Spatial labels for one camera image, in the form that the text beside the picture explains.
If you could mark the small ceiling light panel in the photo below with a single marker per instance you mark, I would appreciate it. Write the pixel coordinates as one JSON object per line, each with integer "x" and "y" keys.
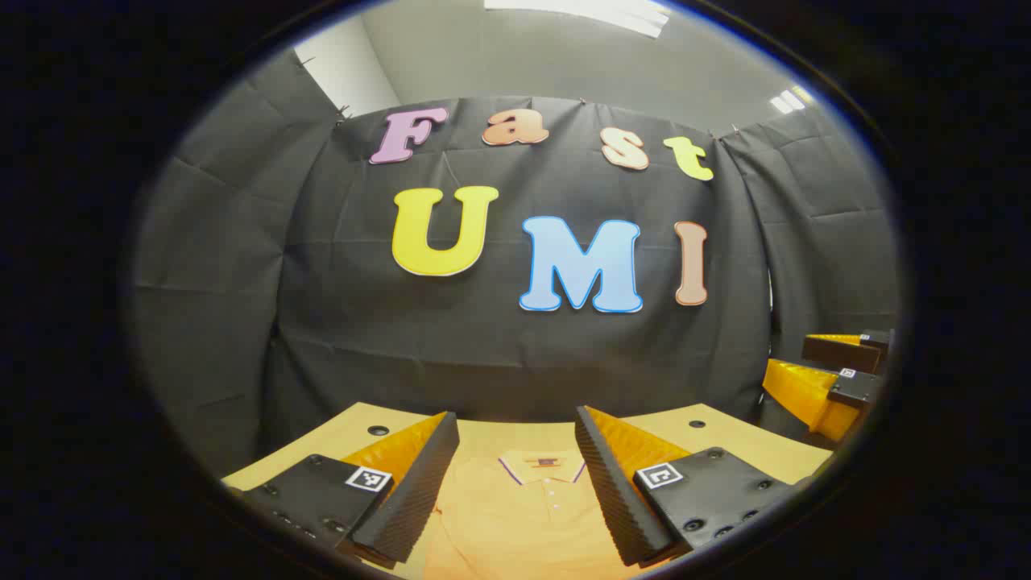
{"x": 791, "y": 99}

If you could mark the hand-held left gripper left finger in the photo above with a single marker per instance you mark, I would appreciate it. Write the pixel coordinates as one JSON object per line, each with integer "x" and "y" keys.
{"x": 415, "y": 491}

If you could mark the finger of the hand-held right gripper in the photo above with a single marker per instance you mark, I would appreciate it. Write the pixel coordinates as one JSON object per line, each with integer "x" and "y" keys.
{"x": 838, "y": 353}
{"x": 805, "y": 395}

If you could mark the orange T-shirt with striped collar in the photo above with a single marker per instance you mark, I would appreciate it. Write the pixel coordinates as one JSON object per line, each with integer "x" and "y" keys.
{"x": 515, "y": 524}

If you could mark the black backdrop cloth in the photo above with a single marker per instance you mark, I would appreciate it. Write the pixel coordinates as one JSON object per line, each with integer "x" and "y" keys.
{"x": 338, "y": 306}

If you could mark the long ceiling light panel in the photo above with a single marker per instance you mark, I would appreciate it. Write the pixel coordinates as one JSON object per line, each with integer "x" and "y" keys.
{"x": 588, "y": 10}

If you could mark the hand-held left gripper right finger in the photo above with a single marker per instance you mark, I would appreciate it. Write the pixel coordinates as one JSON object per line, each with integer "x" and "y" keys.
{"x": 616, "y": 491}

